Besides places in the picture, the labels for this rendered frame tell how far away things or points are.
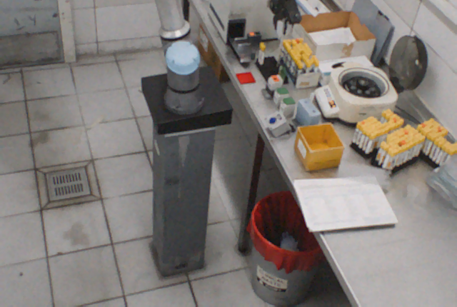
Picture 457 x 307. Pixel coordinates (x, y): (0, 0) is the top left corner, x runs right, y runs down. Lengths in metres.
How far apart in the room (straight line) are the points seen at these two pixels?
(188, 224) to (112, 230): 0.55
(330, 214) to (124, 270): 1.23
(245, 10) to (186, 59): 0.64
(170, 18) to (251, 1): 0.58
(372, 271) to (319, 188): 0.35
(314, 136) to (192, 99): 0.47
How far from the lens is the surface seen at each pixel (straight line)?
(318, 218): 2.03
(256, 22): 2.77
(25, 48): 4.09
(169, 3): 2.19
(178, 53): 2.17
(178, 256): 2.83
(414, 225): 2.14
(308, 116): 2.30
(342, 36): 2.85
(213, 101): 2.32
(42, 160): 3.48
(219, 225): 3.13
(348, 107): 2.38
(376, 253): 2.01
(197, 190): 2.52
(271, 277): 2.69
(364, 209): 2.10
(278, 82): 2.46
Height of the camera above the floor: 2.38
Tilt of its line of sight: 42 degrees down
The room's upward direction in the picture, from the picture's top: 7 degrees clockwise
